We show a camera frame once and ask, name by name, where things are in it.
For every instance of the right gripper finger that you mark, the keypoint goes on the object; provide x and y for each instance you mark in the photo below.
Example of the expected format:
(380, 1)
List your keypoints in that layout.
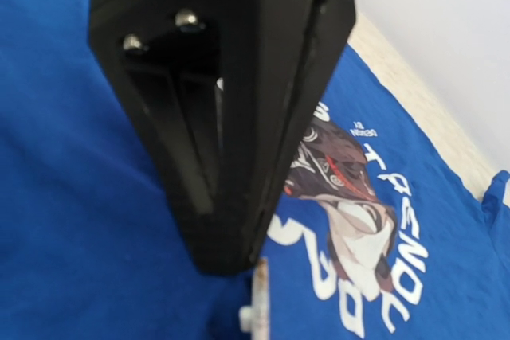
(202, 82)

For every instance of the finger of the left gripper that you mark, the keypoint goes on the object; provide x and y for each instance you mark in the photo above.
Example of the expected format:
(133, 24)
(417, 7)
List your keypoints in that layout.
(324, 35)

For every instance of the blue printed t-shirt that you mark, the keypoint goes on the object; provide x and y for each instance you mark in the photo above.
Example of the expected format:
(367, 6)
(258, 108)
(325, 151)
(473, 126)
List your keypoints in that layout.
(89, 249)

